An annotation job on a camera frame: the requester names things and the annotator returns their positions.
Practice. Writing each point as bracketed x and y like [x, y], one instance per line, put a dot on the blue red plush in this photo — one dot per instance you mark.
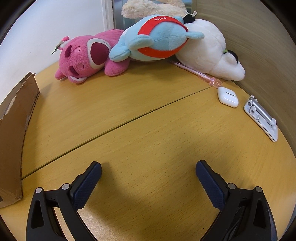
[154, 37]

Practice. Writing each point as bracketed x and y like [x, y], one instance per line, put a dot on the white plush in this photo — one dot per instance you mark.
[209, 55]

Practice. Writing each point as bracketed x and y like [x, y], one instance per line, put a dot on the white metal phone stand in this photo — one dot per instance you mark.
[266, 122]

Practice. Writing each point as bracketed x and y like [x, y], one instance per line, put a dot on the cardboard box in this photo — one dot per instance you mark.
[16, 112]

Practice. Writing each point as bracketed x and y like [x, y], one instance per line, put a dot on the pink pen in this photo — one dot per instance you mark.
[212, 81]

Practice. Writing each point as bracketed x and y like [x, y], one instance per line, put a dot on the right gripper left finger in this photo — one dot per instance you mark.
[42, 221]

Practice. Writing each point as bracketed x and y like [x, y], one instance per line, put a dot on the beige fluffy plush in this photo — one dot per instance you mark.
[137, 9]

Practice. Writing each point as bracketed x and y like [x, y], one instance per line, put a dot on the pink bear plush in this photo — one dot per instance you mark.
[84, 56]

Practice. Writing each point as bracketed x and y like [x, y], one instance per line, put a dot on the white earbuds case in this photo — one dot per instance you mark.
[227, 97]

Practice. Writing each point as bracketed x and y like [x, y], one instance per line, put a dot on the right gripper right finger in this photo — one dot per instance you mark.
[244, 214]

